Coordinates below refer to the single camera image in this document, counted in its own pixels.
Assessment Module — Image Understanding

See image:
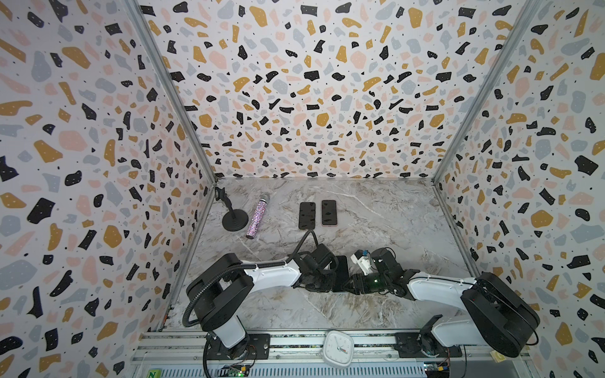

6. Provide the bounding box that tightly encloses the blue smartphone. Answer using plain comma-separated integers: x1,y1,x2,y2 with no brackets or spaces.
332,266,349,293

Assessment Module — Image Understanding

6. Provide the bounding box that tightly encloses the black phone case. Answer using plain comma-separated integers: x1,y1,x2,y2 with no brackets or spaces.
298,202,318,231

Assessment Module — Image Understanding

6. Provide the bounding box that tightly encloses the pink silicone phone case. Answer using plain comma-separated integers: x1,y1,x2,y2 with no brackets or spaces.
320,198,339,228

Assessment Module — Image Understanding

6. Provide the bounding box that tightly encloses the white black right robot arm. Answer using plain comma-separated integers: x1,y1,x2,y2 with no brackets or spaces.
337,247,540,358

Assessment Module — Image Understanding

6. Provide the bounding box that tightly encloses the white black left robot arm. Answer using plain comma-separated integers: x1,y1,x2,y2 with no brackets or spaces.
182,244,348,349

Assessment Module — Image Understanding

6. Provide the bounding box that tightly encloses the purple glitter microphone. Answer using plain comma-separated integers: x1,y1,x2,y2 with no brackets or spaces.
246,193,270,239

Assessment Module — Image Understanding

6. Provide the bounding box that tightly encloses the white square clock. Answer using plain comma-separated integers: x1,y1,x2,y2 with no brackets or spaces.
321,331,354,369

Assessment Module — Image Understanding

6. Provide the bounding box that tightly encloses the black round microphone stand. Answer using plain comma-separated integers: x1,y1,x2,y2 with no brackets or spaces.
215,187,249,232

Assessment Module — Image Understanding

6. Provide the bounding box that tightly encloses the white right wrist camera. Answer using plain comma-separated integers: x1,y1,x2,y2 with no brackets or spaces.
351,250,373,276

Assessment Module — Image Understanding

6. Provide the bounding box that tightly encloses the black corrugated cable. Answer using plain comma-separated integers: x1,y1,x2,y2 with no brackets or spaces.
181,228,320,378

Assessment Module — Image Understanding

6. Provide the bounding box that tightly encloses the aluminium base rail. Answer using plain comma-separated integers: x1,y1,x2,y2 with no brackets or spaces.
127,330,540,377

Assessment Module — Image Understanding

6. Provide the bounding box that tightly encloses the aluminium frame post right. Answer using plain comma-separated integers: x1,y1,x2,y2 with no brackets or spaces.
432,0,540,187

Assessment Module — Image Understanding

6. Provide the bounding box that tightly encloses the aluminium frame post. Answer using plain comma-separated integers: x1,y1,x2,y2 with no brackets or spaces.
123,0,217,187
432,0,540,187

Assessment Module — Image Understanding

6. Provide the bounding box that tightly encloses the aluminium frame post left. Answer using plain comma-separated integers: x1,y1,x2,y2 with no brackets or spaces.
123,0,217,187

